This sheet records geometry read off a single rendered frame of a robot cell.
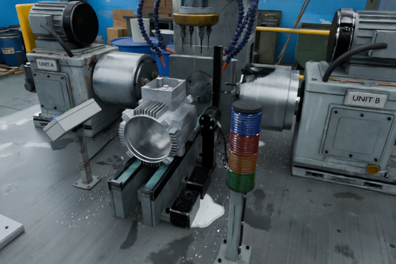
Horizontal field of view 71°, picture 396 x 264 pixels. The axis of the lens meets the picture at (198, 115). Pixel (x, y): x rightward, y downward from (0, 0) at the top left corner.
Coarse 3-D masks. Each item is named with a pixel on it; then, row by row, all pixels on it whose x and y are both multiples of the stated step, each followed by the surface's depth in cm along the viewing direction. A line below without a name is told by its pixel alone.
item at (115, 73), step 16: (96, 64) 117; (112, 64) 114; (128, 64) 112; (144, 64) 117; (96, 80) 116; (112, 80) 113; (128, 80) 111; (144, 80) 115; (112, 96) 116; (128, 96) 113
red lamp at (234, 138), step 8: (232, 136) 55; (240, 136) 53; (248, 136) 53; (256, 136) 54; (232, 144) 56; (240, 144) 54; (248, 144) 54; (256, 144) 55; (240, 152) 55; (248, 152) 55; (256, 152) 56
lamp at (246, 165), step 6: (234, 156) 56; (240, 156) 55; (246, 156) 55; (252, 156) 56; (228, 162) 59; (234, 162) 57; (240, 162) 56; (246, 162) 56; (252, 162) 56; (234, 168) 57; (240, 168) 56; (246, 168) 56; (252, 168) 57
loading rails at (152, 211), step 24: (192, 144) 100; (120, 168) 83; (144, 168) 90; (168, 168) 84; (120, 192) 78; (144, 192) 75; (168, 192) 85; (120, 216) 82; (144, 216) 79; (168, 216) 80
